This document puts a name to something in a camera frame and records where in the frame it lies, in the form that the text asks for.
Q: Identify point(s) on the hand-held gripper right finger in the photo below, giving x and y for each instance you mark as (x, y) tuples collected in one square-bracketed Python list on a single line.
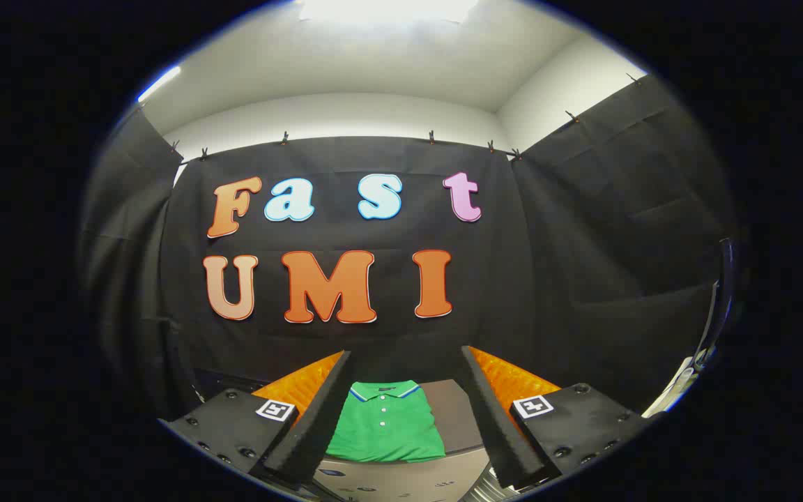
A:
[(492, 418)]

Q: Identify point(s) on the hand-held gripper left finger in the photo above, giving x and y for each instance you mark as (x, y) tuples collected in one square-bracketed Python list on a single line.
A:
[(318, 425)]

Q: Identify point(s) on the green polo shirt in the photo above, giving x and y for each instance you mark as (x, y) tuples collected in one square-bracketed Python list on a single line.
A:
[(387, 432)]

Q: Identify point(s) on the grey cabinet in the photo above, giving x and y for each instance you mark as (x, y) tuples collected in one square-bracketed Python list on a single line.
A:
[(457, 418)]

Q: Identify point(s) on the black backdrop cloth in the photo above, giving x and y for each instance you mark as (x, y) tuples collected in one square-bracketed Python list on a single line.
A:
[(513, 279)]

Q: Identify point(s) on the white board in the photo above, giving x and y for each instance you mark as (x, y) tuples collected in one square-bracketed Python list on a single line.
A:
[(673, 390)]

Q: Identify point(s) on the row of small black clips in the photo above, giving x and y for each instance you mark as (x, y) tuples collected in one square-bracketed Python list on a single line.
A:
[(431, 137)]

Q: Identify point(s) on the ceiling light panel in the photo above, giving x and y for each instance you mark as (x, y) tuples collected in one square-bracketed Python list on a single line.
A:
[(161, 82)]

